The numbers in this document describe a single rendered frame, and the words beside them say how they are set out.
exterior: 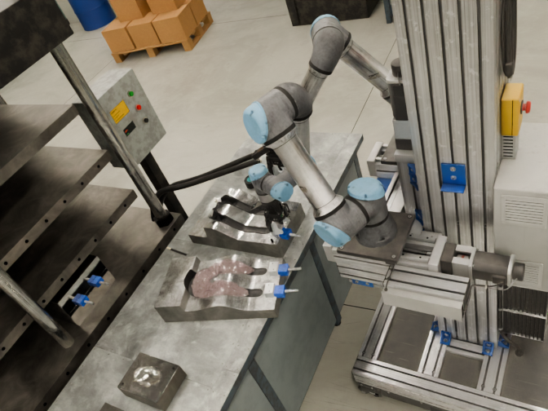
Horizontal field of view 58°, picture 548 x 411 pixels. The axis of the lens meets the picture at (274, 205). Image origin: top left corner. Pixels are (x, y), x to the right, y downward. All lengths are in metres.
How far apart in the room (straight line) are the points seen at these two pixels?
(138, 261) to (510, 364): 1.76
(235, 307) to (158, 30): 5.20
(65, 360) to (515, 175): 1.89
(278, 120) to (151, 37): 5.46
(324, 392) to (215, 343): 0.85
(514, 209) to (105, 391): 1.61
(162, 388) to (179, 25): 5.27
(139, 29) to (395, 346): 5.42
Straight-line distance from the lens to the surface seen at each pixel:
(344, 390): 2.68
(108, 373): 2.20
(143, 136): 2.68
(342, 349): 2.79
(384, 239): 1.78
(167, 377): 1.95
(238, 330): 2.02
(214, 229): 2.25
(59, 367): 2.40
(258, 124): 1.50
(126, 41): 7.12
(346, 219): 1.60
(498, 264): 1.76
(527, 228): 1.76
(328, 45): 1.86
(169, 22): 6.67
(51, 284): 2.34
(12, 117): 2.57
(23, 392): 2.44
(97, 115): 2.32
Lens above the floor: 2.36
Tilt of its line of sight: 40 degrees down
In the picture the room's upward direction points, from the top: 22 degrees counter-clockwise
